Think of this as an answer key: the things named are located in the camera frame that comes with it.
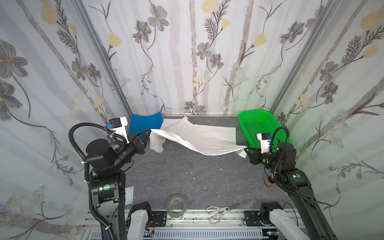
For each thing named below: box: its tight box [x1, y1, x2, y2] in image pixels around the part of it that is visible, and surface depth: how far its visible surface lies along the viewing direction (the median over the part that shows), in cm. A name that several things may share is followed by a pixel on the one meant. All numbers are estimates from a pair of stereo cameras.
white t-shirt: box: [149, 116, 248, 158], surface depth 103 cm
